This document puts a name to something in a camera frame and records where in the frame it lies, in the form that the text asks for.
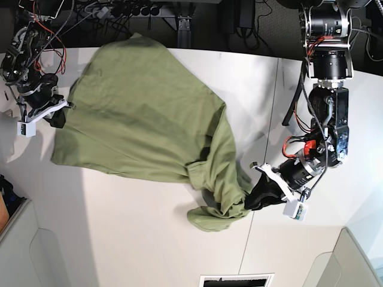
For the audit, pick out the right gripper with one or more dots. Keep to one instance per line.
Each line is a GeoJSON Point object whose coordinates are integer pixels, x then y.
{"type": "Point", "coordinates": [40, 97]}

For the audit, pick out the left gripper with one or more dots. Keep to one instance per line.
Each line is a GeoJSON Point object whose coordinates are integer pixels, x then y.
{"type": "Point", "coordinates": [278, 185]}

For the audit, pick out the green t-shirt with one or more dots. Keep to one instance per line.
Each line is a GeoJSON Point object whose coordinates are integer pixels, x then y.
{"type": "Point", "coordinates": [139, 113]}

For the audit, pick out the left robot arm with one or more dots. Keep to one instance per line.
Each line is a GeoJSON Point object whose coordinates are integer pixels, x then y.
{"type": "Point", "coordinates": [326, 28]}

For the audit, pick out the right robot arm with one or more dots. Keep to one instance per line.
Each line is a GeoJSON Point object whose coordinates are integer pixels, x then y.
{"type": "Point", "coordinates": [33, 36]}

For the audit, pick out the white power strip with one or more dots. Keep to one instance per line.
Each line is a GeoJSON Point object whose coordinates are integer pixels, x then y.
{"type": "Point", "coordinates": [99, 13]}

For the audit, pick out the black power adapter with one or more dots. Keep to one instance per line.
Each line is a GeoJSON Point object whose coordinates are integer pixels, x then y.
{"type": "Point", "coordinates": [247, 12]}

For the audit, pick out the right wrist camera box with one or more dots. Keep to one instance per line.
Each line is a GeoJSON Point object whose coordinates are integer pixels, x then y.
{"type": "Point", "coordinates": [27, 130]}

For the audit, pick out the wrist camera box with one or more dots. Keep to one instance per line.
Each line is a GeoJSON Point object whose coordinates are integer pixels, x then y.
{"type": "Point", "coordinates": [295, 210]}
{"type": "Point", "coordinates": [27, 130]}

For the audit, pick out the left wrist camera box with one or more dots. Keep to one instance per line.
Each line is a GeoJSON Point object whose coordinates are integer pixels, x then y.
{"type": "Point", "coordinates": [295, 210]}

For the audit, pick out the white vent frame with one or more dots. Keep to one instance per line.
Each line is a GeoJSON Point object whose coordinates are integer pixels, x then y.
{"type": "Point", "coordinates": [236, 280]}

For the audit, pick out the aluminium table leg post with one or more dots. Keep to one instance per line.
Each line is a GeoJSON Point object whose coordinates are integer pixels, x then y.
{"type": "Point", "coordinates": [184, 35]}

